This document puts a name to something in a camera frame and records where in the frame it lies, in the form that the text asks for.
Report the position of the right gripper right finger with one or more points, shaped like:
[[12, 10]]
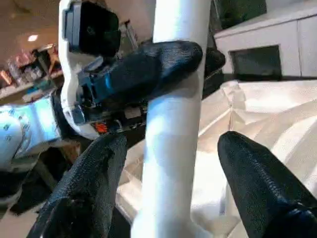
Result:
[[260, 193]]

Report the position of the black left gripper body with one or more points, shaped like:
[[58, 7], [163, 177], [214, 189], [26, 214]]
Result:
[[94, 86]]

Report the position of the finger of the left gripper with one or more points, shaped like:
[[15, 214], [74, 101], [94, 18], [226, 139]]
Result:
[[214, 60], [153, 69]]

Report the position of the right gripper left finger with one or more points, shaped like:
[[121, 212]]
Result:
[[81, 198]]

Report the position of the white plastic table top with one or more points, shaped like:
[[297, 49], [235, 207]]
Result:
[[272, 111]]

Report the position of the white plastic table leg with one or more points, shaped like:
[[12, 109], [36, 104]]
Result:
[[171, 148]]

